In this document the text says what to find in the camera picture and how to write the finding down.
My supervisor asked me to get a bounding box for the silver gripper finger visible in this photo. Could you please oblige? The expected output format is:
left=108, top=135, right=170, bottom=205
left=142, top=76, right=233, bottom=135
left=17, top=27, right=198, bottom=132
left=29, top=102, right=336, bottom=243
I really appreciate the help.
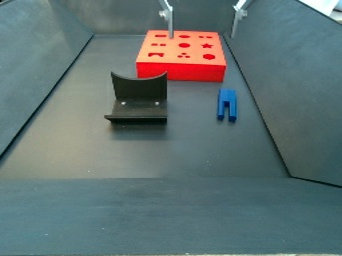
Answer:
left=229, top=0, right=247, bottom=38
left=157, top=0, right=173, bottom=39

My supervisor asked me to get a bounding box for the blue two-pronged peg object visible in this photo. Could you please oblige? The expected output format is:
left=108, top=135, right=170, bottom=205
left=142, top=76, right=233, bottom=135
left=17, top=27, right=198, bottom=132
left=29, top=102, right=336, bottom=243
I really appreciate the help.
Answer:
left=216, top=88, right=237, bottom=122

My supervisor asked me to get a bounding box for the red fixture block with holes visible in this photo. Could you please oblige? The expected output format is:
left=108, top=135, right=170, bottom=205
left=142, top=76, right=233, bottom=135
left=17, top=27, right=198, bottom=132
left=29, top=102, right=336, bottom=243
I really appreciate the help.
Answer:
left=136, top=30, right=227, bottom=82

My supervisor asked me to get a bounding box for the black curved regrasp stand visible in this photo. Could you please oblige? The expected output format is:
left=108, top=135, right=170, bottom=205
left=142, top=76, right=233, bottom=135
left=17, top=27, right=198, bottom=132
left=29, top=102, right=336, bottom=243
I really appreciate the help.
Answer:
left=104, top=73, right=166, bottom=123

